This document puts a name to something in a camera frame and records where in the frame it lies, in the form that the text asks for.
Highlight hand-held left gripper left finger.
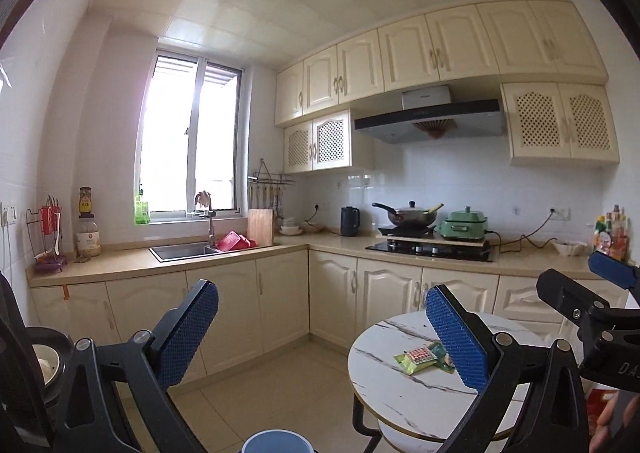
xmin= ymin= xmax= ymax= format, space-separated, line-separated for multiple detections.
xmin=50 ymin=279 xmax=221 ymax=453

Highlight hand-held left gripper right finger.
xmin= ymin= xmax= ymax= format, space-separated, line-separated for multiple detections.
xmin=417 ymin=283 xmax=588 ymax=453

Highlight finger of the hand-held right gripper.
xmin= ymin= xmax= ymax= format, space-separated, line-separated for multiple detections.
xmin=588 ymin=250 xmax=640 ymax=293
xmin=536 ymin=269 xmax=612 ymax=329

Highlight green snack packet red print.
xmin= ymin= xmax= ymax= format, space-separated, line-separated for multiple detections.
xmin=394 ymin=343 xmax=445 ymax=376

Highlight blue plastic bucket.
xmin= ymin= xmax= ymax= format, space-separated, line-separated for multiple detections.
xmin=241 ymin=429 xmax=316 ymax=453

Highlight person's right hand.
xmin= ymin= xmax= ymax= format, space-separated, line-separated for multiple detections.
xmin=589 ymin=389 xmax=622 ymax=453

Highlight cluster of condiment bottles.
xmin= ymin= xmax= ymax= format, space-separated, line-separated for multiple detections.
xmin=592 ymin=204 xmax=633 ymax=261

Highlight white bowl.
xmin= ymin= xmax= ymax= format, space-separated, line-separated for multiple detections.
xmin=551 ymin=239 xmax=588 ymax=258

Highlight red cardboard box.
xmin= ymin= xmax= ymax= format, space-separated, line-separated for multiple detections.
xmin=585 ymin=385 xmax=618 ymax=436

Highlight round white marble table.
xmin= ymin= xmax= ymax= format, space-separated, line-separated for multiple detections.
xmin=346 ymin=310 xmax=556 ymax=453

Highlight steel sink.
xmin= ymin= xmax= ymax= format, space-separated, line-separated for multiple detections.
xmin=148 ymin=243 xmax=218 ymax=263

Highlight black glass gas stove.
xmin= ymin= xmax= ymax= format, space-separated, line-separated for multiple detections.
xmin=365 ymin=240 xmax=496 ymax=264

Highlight cream lower cabinets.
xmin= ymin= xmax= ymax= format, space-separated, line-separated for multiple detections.
xmin=27 ymin=248 xmax=640 ymax=384

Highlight cream cabinets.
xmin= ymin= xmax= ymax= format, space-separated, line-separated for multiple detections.
xmin=274 ymin=0 xmax=608 ymax=128
xmin=27 ymin=248 xmax=640 ymax=384

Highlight red dish basket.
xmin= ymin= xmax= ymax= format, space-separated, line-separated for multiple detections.
xmin=216 ymin=231 xmax=258 ymax=251

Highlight steel faucet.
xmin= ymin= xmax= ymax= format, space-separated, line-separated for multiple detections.
xmin=194 ymin=190 xmax=217 ymax=249

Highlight green electric cooker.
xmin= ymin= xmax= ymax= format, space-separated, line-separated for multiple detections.
xmin=439 ymin=206 xmax=490 ymax=241

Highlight black portable burner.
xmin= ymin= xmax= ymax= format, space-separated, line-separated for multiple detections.
xmin=377 ymin=224 xmax=436 ymax=237

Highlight wooden cutting board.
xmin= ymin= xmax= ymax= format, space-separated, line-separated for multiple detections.
xmin=247 ymin=209 xmax=275 ymax=246

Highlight green dish soap bottle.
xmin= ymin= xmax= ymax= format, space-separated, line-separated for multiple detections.
xmin=133 ymin=193 xmax=151 ymax=226

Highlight black wok with lid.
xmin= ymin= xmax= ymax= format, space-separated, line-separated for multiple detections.
xmin=371 ymin=201 xmax=445 ymax=228

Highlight large clear jar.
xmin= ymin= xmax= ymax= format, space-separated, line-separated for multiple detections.
xmin=76 ymin=218 xmax=102 ymax=258

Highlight black round bin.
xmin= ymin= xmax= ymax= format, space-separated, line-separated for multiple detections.
xmin=0 ymin=325 xmax=76 ymax=434

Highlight wide cream lattice cabinet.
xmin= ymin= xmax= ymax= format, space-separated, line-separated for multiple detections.
xmin=500 ymin=82 xmax=621 ymax=168

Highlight black electric kettle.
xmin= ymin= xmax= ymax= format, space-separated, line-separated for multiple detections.
xmin=341 ymin=206 xmax=362 ymax=237

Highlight hanging utensil rack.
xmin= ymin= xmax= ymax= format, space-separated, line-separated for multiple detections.
xmin=247 ymin=159 xmax=296 ymax=211

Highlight yellow label bottle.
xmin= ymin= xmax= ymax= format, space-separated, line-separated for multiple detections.
xmin=78 ymin=187 xmax=96 ymax=220

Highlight sliding window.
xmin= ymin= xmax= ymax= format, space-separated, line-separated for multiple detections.
xmin=134 ymin=48 xmax=246 ymax=224

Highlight range hood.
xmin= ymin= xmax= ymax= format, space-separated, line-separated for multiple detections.
xmin=354 ymin=85 xmax=506 ymax=144

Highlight small cream lattice cabinet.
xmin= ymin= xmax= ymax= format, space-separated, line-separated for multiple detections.
xmin=283 ymin=108 xmax=376 ymax=174

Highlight cream upper cabinets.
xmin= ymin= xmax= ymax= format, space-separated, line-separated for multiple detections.
xmin=274 ymin=0 xmax=608 ymax=128

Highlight black power cable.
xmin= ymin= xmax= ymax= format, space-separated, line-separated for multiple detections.
xmin=485 ymin=209 xmax=558 ymax=254

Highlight knife rack with red handles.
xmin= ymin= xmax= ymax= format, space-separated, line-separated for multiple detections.
xmin=26 ymin=194 xmax=68 ymax=274

